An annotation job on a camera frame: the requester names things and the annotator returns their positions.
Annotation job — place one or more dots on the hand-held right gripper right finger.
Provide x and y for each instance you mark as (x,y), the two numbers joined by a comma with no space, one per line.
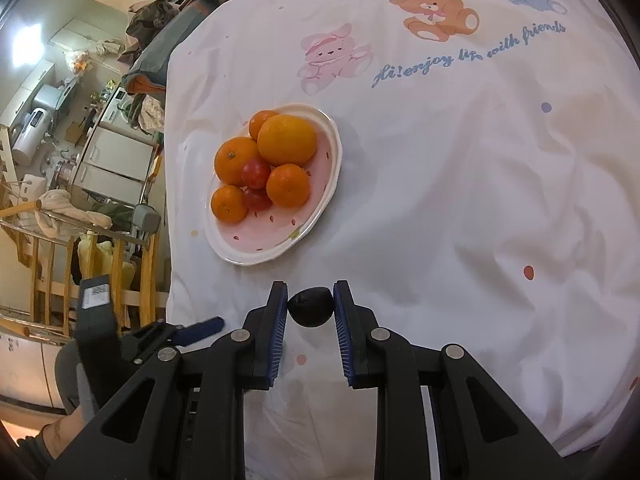
(342,335)

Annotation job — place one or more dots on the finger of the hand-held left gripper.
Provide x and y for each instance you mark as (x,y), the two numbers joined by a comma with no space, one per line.
(200,330)

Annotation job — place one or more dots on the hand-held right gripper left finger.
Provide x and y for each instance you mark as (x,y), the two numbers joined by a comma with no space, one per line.
(280,335)

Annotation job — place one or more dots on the dark round fruit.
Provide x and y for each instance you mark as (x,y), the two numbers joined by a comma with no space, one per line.
(310,307)

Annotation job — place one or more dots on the pink speckled oval plate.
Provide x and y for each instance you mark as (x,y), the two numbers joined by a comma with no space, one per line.
(305,220)

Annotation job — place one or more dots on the small orange mandarin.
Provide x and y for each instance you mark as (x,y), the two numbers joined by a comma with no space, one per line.
(228,204)
(259,122)

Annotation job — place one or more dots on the red round fruit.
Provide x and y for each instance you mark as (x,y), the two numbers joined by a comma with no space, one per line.
(256,172)
(258,200)

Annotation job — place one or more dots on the medium orange mandarin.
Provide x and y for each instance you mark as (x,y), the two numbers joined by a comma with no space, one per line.
(288,185)

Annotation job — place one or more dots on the orange with green stem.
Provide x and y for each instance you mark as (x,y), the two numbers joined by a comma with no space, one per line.
(234,160)

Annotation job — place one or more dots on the large yellow-orange orange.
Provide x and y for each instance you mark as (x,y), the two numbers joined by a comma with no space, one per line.
(287,140)

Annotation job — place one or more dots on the person's left forearm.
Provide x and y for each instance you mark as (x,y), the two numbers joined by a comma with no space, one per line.
(65,430)

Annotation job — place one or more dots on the wooden rack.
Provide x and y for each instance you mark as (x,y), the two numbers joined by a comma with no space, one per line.
(47,280)

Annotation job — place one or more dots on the beige cloth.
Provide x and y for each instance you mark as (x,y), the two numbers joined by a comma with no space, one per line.
(65,205)

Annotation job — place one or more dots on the white cabinet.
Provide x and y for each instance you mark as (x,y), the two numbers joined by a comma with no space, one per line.
(115,155)

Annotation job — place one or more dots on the white round appliance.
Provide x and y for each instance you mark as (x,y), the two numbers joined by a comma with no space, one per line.
(31,135)

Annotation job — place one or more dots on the white printed blanket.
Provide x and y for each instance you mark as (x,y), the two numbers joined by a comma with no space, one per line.
(475,185)

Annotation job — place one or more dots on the floral cloth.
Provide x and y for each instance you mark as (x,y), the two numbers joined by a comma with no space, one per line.
(150,114)

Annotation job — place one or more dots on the pile of clothes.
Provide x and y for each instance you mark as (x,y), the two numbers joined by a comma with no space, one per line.
(165,25)

